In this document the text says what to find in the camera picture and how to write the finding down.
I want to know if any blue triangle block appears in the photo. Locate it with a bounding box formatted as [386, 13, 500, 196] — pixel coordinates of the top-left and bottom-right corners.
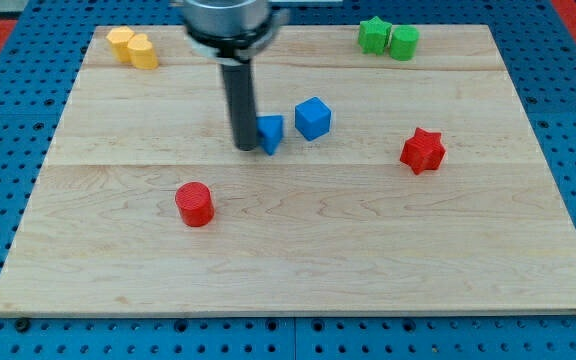
[257, 115, 284, 156]

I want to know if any red cylinder block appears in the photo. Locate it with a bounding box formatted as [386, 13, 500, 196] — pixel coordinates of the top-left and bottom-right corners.
[175, 182, 215, 227]

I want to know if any yellow hexagon block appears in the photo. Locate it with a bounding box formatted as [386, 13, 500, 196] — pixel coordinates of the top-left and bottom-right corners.
[106, 26, 135, 63]

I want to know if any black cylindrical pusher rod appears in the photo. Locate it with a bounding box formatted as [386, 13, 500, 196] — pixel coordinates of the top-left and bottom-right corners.
[221, 61, 258, 151]

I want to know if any yellow heart block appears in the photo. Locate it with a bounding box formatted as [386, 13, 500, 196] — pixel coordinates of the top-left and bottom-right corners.
[127, 33, 159, 70]

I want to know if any green star block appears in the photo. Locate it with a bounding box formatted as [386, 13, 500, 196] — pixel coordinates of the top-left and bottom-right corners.
[357, 16, 392, 55]

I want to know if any red star block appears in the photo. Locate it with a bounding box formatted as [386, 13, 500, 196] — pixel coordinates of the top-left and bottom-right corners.
[400, 127, 446, 175]

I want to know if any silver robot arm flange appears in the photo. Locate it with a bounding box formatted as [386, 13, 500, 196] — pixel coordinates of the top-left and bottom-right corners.
[170, 0, 290, 66]

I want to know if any green cylinder block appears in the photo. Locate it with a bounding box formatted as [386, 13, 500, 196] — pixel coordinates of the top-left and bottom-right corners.
[389, 25, 420, 61]

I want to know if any blue cube block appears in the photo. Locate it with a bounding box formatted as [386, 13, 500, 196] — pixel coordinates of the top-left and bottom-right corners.
[295, 97, 332, 141]

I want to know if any wooden board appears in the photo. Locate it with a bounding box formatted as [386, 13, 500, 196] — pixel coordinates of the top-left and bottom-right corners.
[0, 25, 576, 318]

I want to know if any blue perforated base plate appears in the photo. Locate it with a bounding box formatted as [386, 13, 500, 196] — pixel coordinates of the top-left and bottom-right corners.
[0, 0, 576, 359]

